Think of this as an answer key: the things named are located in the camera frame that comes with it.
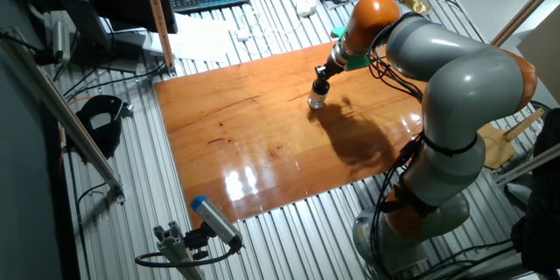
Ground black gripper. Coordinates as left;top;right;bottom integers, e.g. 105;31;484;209
314;59;347;91

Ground small clear glass jar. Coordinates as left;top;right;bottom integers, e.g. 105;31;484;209
307;92;328;111

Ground white lumpy plastic object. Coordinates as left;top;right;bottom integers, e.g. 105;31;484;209
296;0;318;18

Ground large wooden board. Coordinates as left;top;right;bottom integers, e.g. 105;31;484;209
152;41;490;228

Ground gold foil packet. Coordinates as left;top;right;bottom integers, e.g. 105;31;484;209
398;0;432;15

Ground white paper sheets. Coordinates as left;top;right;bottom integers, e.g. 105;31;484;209
148;11;241;63

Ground wooden paddle board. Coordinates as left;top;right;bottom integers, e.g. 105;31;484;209
476;107;547;171

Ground beige cardboard panel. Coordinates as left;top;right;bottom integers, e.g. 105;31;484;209
515;3;560;106

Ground aluminium profile bar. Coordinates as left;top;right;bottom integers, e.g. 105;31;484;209
493;142;560;187

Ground black curved clamp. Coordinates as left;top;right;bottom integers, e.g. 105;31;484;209
74;94;135;161

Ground grey monitor stand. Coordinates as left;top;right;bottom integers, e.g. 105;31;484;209
56;0;148;74

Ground silver metal cylinder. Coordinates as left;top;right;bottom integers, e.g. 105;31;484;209
51;19;72;65

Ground green printed wrist mount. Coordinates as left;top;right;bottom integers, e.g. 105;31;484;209
330;25;373;72

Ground white charger with cable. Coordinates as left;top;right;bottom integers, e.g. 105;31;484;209
235;8;303;59

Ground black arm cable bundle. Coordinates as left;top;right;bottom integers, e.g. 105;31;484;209
366;10;482;280

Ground grey camera with blue cap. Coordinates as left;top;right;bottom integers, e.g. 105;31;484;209
190;195;244;249

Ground tan diagonal frame post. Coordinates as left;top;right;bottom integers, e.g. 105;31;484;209
493;0;560;47

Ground black camera cable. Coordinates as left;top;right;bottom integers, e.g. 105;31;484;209
134;240;244;269

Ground aluminium profile camera mount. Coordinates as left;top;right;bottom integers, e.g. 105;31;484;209
152;220;207;280

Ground long aluminium frame beam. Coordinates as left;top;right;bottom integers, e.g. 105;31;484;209
0;25;127;205

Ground black plug with cable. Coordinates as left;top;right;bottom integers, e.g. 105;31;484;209
0;30;62;67

